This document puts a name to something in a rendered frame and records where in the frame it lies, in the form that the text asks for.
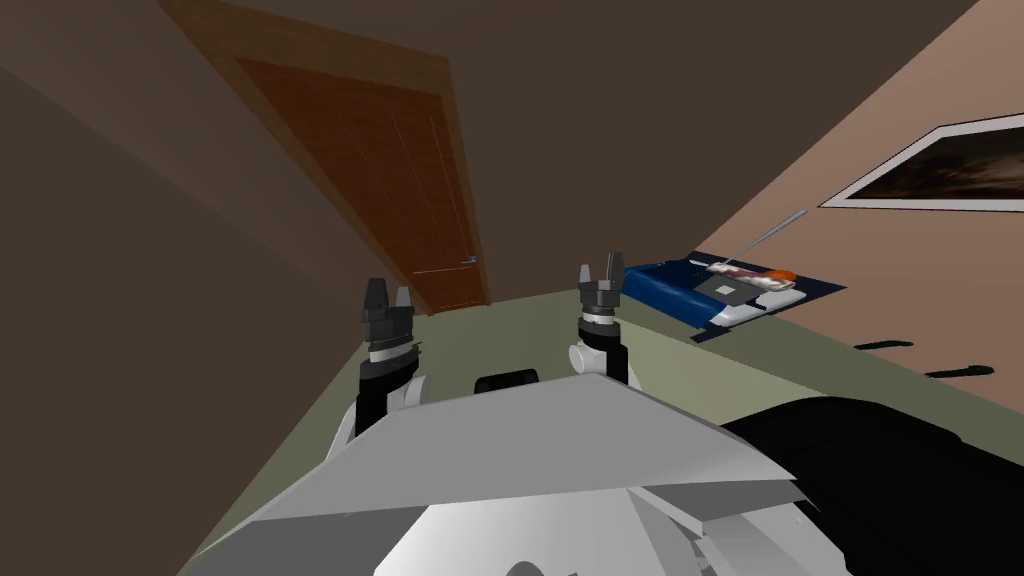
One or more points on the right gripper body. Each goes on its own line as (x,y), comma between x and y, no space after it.
(600,296)

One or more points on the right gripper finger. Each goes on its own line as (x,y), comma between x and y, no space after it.
(615,272)
(586,274)

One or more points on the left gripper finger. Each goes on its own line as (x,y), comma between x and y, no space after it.
(403,298)
(375,296)

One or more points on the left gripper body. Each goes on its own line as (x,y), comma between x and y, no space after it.
(389,326)

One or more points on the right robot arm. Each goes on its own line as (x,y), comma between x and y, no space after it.
(872,488)

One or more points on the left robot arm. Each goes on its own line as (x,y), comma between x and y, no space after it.
(382,388)

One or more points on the brown wooden door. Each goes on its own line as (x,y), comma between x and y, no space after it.
(384,184)

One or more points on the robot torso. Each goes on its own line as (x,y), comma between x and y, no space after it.
(520,448)

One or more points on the white framed dark picture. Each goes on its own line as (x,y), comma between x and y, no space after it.
(952,168)

